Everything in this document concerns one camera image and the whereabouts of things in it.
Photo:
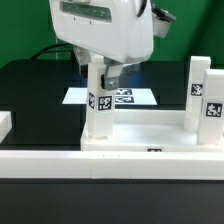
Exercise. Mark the white left fence block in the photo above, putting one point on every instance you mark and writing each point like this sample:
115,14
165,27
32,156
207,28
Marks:
5,124

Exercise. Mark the white front fence bar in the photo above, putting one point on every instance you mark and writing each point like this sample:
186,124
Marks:
111,165

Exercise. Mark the fiducial marker sheet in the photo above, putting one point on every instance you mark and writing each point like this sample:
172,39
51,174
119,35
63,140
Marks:
124,96

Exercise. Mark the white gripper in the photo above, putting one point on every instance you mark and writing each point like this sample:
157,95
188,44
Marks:
120,30

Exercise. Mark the white desk tabletop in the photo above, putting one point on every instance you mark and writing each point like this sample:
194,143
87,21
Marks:
148,131

